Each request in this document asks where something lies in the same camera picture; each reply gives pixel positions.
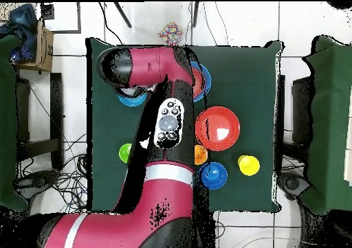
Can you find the black pedestal foot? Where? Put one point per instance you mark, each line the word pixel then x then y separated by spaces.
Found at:
pixel 293 183
pixel 38 179

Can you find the orange plastic cup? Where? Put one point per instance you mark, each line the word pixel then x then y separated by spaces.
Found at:
pixel 200 155

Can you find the green cloth covered table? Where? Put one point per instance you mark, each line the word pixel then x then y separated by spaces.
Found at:
pixel 330 121
pixel 8 121

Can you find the yellow plastic cup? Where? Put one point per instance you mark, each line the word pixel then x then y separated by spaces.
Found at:
pixel 249 165

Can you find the black stool frame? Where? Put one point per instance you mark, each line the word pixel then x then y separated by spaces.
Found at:
pixel 301 107
pixel 56 138

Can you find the blue cloth bundle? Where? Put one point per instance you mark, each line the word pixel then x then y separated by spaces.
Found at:
pixel 23 20

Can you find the black tripod leg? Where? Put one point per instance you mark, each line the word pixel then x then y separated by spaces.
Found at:
pixel 122 14
pixel 195 14

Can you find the wide orange-red bowl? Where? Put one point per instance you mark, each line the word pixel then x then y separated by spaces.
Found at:
pixel 217 128

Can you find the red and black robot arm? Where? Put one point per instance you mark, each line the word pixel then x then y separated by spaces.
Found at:
pixel 165 193

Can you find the black rectangular frame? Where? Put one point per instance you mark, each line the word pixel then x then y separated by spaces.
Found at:
pixel 79 17

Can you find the small light blue bowl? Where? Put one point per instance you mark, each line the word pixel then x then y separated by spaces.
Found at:
pixel 132 102

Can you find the small dark blue bowl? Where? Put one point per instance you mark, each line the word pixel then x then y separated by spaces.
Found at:
pixel 216 175

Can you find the green plastic cup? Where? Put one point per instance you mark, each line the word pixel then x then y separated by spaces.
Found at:
pixel 125 153

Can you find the large light blue bowl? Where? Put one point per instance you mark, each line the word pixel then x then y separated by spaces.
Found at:
pixel 208 80

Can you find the cardboard box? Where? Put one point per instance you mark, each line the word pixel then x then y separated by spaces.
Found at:
pixel 44 53

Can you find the dark green tablecloth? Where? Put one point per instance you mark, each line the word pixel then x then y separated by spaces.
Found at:
pixel 255 66

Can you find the small orange-red bowl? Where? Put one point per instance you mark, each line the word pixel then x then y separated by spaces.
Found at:
pixel 197 83

